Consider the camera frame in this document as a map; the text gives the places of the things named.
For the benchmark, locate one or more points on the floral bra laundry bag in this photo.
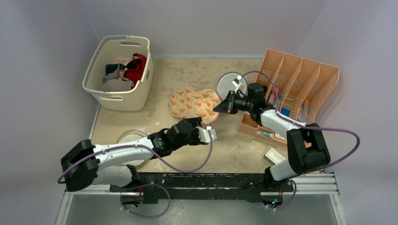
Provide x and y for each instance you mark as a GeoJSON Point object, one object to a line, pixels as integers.
{"type": "Point", "coordinates": [189, 103]}

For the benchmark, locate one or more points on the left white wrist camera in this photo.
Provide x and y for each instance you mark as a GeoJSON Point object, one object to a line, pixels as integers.
{"type": "Point", "coordinates": [207, 134]}

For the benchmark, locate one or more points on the peach desk organizer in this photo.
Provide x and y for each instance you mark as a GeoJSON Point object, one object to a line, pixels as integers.
{"type": "Point", "coordinates": [303, 84]}

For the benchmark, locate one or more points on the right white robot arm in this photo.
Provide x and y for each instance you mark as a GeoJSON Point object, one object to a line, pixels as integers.
{"type": "Point", "coordinates": [306, 146]}

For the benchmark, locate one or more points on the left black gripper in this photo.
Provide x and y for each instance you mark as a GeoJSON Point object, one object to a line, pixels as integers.
{"type": "Point", "coordinates": [195, 122]}

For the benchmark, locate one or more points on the cream laundry basket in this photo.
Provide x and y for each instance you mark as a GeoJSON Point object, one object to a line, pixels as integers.
{"type": "Point", "coordinates": [119, 50]}

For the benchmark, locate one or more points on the round white mesh laundry bag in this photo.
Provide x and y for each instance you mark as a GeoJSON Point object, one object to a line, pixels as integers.
{"type": "Point", "coordinates": [224, 84]}

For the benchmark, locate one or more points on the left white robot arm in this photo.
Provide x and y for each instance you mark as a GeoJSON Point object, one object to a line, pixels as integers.
{"type": "Point", "coordinates": [93, 164]}

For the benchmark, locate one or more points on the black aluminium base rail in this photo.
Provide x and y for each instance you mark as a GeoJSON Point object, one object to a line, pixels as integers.
{"type": "Point", "coordinates": [152, 187]}

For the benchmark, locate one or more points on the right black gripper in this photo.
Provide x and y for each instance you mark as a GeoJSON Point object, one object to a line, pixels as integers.
{"type": "Point", "coordinates": [232, 101]}

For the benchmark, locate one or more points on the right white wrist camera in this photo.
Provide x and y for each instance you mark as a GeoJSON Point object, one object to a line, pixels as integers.
{"type": "Point", "coordinates": [237, 83]}

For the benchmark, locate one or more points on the small white box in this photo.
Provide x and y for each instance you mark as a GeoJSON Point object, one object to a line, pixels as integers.
{"type": "Point", "coordinates": [273, 157]}

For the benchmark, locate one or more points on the green white tube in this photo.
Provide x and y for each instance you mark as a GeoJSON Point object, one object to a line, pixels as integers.
{"type": "Point", "coordinates": [266, 134]}

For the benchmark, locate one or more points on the red bra in basket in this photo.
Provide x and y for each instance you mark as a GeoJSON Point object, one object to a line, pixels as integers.
{"type": "Point", "coordinates": [134, 69]}

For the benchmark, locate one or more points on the grey bra in basket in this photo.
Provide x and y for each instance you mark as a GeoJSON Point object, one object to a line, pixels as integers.
{"type": "Point", "coordinates": [113, 81]}

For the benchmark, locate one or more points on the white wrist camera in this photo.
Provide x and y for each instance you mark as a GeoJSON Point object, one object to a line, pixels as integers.
{"type": "Point", "coordinates": [207, 134]}
{"type": "Point", "coordinates": [237, 83]}

